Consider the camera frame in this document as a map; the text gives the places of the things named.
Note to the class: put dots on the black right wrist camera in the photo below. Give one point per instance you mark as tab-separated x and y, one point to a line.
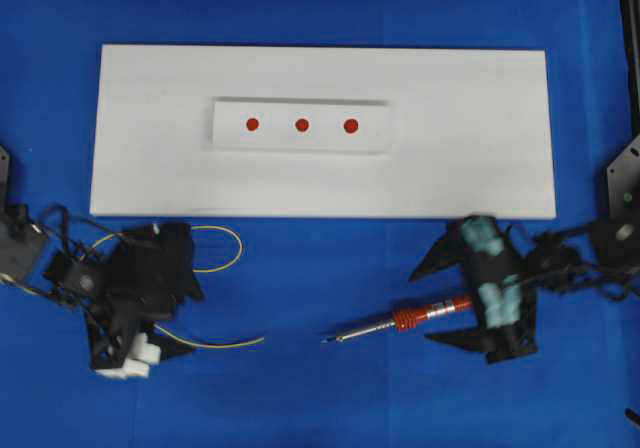
493	271

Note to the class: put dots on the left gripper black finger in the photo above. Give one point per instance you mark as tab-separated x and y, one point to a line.
169	347
185	283

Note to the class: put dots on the right red dot mark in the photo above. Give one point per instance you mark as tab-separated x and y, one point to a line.
351	126

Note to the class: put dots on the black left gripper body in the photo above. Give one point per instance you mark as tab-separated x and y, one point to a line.
123	344

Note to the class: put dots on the white raised paper strip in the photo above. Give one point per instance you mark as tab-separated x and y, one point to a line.
294	125

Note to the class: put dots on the white foam board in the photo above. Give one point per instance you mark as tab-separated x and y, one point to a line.
471	134

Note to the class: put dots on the blue table cloth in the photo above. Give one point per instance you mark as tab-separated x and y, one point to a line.
300	279

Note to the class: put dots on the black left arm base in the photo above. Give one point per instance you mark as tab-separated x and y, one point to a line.
5	160

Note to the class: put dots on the middle red dot mark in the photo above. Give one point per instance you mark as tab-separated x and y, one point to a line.
302	125

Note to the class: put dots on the black aluminium frame rail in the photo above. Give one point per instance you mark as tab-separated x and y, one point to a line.
630	19

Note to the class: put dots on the left red dot mark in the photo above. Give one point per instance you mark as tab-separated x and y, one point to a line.
252	124

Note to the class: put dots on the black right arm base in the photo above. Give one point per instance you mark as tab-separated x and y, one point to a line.
623	176

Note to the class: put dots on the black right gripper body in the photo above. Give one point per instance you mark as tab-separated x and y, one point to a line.
513	341

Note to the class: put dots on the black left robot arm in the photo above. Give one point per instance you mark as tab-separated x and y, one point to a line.
48	263

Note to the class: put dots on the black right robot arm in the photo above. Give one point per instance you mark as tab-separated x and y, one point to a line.
603	252

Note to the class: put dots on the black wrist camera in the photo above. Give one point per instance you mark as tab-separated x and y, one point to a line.
493	271
140	269

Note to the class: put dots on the red dot mark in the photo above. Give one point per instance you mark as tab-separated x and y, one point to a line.
252	124
351	126
302	125

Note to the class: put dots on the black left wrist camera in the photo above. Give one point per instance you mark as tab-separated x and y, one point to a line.
140	269

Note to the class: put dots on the red handled soldering iron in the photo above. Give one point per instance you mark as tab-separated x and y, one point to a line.
407	318

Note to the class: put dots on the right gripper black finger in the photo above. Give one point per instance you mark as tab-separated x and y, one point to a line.
468	339
443	254

